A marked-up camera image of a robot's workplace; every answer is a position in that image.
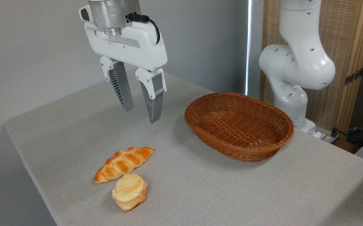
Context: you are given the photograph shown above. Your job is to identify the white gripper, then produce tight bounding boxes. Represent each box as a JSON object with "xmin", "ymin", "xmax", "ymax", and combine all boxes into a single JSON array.
[{"xmin": 79, "ymin": 5, "xmax": 168, "ymax": 124}]

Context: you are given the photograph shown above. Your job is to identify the braided golden bread loaf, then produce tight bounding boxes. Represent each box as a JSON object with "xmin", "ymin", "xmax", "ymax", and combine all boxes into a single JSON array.
[{"xmin": 94, "ymin": 146, "xmax": 154, "ymax": 183}]

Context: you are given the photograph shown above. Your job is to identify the round pale bread bun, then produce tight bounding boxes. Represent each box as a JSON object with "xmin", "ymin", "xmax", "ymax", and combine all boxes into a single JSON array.
[{"xmin": 112, "ymin": 174, "xmax": 148, "ymax": 211}]

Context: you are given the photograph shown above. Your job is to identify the brown wicker oval basket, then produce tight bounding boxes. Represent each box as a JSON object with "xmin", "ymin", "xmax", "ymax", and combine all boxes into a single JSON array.
[{"xmin": 184, "ymin": 92, "xmax": 295, "ymax": 162}]

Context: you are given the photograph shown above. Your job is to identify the white power strip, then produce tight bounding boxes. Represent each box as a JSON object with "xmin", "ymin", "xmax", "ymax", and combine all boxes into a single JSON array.
[{"xmin": 320, "ymin": 127, "xmax": 340, "ymax": 144}]

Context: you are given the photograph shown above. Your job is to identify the dark metal screen hinge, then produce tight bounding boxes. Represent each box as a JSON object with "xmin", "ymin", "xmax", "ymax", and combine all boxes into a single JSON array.
[{"xmin": 344, "ymin": 67, "xmax": 363, "ymax": 86}]

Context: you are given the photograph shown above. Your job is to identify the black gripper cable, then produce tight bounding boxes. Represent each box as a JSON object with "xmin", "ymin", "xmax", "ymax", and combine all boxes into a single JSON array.
[{"xmin": 127, "ymin": 13, "xmax": 161, "ymax": 45}]

